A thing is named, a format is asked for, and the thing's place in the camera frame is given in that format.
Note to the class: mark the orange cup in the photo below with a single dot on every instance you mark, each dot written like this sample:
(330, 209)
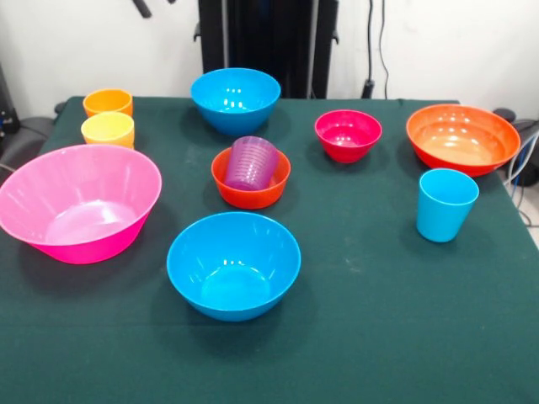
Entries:
(107, 101)

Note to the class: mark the blue bowl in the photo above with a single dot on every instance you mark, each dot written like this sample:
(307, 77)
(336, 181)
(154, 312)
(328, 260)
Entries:
(236, 118)
(233, 269)

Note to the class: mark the purple ribbed cup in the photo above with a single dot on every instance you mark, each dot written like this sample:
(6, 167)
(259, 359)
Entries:
(250, 164)

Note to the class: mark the small red bowl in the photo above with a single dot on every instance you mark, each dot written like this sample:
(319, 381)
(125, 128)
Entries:
(252, 200)

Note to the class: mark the yellow cup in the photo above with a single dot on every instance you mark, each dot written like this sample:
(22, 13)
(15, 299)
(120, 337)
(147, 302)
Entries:
(107, 128)

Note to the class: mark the black equipment rack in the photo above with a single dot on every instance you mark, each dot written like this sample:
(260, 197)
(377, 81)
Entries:
(6, 113)

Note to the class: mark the large pink bowl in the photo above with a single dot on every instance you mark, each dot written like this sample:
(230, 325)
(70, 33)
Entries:
(84, 189)

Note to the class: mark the small magenta bowl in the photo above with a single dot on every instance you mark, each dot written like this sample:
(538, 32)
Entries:
(348, 143)

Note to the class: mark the large orange bowl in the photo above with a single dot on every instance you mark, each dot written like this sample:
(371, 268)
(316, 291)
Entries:
(463, 139)

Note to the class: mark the blue cup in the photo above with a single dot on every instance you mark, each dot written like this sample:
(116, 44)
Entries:
(442, 219)

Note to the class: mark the dark green tablecloth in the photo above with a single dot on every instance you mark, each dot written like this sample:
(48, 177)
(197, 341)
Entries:
(358, 294)

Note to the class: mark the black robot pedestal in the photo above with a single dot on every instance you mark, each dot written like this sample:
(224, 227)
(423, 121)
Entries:
(261, 33)

